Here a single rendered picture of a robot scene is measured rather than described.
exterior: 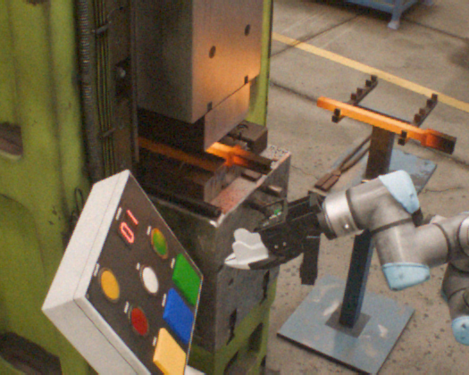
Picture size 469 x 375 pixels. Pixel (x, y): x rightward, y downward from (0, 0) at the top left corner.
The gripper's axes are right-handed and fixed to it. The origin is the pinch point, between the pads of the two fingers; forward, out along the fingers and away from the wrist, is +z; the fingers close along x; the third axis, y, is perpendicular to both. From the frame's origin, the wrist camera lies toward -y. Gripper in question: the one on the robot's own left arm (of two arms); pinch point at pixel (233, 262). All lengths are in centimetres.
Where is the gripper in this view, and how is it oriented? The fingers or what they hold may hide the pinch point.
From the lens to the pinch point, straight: 129.9
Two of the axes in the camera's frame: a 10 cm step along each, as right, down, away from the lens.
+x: -0.9, 5.6, -8.2
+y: -4.7, -7.5, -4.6
